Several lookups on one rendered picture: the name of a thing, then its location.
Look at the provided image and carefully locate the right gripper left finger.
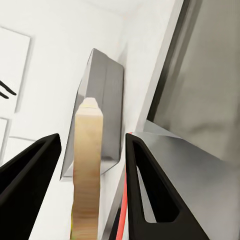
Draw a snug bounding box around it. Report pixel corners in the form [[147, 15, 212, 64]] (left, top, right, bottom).
[[0, 133, 62, 240]]

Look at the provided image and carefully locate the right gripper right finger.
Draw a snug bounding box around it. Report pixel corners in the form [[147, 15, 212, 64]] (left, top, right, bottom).
[[125, 133, 210, 240]]

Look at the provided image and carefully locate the jigsaw puzzle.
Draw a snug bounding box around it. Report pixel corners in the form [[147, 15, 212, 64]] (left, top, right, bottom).
[[69, 97, 104, 240]]

